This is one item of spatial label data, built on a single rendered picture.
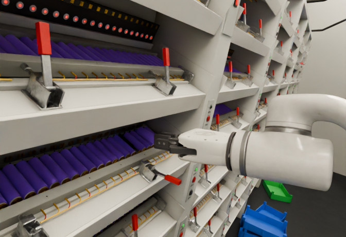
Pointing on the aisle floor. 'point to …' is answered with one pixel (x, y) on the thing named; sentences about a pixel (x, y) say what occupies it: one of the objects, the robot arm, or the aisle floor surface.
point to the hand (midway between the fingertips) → (165, 140)
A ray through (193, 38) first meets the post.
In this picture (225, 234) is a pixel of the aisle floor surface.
